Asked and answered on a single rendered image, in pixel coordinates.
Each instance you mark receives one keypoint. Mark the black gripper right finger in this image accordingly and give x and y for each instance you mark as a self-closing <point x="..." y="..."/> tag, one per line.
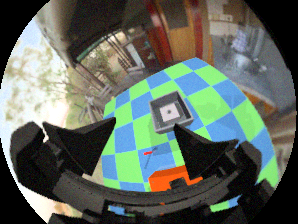
<point x="199" y="153"/>

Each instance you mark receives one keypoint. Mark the white square plate with hole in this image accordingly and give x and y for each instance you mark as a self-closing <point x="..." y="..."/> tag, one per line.
<point x="169" y="113"/>

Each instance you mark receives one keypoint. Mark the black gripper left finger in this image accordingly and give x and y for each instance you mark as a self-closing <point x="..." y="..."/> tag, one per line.
<point x="85" y="144"/>

